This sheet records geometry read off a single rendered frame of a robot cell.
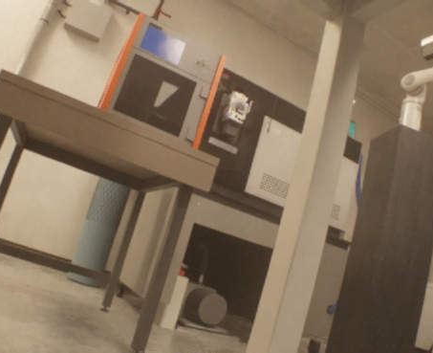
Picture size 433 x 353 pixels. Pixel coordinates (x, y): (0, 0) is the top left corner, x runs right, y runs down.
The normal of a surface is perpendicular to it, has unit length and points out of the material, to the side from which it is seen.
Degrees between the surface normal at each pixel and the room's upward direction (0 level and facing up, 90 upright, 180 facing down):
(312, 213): 90
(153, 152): 90
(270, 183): 90
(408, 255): 90
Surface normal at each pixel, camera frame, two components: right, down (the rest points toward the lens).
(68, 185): 0.43, -0.08
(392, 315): 0.14, -0.18
